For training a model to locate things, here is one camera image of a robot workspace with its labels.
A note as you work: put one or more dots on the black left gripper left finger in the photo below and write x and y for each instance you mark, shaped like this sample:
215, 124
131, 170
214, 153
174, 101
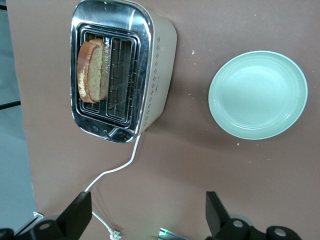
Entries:
65, 227

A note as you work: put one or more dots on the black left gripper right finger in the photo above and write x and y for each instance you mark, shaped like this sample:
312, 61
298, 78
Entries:
227, 230

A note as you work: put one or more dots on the brown bread slice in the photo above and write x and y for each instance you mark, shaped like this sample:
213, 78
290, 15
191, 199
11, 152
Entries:
93, 72

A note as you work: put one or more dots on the mint green round plate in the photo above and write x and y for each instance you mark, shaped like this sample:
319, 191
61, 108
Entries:
257, 95

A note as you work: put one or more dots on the beige chrome toaster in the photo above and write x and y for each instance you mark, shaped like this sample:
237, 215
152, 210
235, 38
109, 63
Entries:
160, 75

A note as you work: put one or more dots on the aluminium frame profile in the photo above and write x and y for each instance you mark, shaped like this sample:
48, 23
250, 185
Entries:
35, 217

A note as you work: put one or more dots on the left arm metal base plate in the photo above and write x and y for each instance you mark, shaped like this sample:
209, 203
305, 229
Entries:
172, 235

